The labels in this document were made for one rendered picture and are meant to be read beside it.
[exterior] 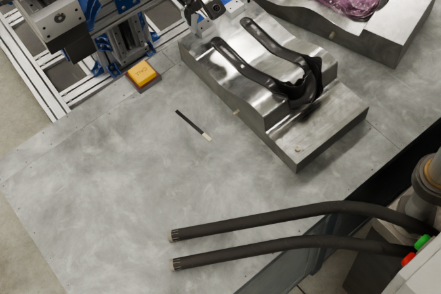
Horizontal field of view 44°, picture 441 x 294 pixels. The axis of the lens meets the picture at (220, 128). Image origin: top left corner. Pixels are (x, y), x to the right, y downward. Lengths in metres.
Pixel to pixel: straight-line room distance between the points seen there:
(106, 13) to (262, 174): 0.80
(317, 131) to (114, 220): 0.57
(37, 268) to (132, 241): 1.00
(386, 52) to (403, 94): 0.13
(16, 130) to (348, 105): 1.67
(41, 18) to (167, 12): 1.07
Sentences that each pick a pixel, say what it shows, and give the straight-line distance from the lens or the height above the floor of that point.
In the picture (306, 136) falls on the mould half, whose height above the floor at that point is 0.86.
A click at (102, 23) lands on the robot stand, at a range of 1.89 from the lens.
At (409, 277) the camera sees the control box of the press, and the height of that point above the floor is 1.47.
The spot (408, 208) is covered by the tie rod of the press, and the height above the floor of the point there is 0.86.
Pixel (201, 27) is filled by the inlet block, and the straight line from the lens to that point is 1.55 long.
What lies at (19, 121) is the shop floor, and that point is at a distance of 2.68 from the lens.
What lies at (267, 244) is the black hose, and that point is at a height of 0.87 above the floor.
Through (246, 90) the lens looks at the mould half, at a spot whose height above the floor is 0.92.
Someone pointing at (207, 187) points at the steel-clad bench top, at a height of 0.80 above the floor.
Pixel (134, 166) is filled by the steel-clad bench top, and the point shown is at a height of 0.80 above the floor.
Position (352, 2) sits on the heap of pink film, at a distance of 1.65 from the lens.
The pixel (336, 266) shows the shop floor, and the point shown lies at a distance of 2.19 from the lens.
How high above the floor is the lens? 2.09
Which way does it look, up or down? 60 degrees down
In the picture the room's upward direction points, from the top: 8 degrees counter-clockwise
